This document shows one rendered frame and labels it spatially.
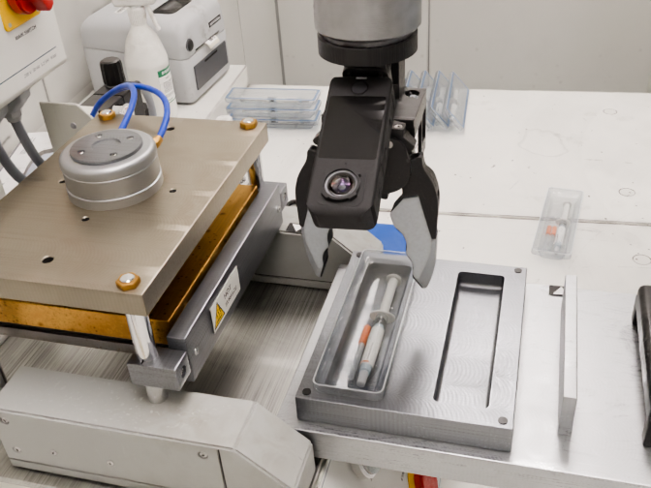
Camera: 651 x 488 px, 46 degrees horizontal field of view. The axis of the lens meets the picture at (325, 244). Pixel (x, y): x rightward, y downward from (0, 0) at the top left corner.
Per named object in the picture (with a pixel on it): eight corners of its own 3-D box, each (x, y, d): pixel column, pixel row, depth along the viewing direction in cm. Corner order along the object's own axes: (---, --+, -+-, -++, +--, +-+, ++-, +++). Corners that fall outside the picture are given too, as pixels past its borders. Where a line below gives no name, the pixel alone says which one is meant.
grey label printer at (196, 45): (91, 99, 162) (71, 18, 152) (139, 63, 177) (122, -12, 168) (198, 107, 155) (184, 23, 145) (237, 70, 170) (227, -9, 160)
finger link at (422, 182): (455, 226, 60) (417, 127, 56) (453, 236, 59) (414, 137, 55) (399, 237, 62) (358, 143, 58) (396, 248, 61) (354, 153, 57)
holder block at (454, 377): (296, 419, 61) (294, 396, 60) (354, 270, 77) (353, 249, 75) (511, 452, 57) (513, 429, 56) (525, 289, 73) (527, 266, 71)
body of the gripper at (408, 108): (429, 154, 64) (431, 10, 58) (412, 207, 57) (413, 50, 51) (340, 148, 66) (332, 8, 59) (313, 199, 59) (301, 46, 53)
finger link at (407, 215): (464, 248, 67) (428, 156, 62) (455, 289, 62) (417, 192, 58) (430, 255, 68) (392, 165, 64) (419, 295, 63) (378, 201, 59)
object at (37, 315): (-10, 333, 65) (-47, 239, 59) (115, 198, 82) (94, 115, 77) (179, 360, 60) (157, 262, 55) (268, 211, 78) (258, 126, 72)
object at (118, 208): (-104, 349, 64) (-171, 216, 56) (84, 167, 88) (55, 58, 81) (166, 390, 58) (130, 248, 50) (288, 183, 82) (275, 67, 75)
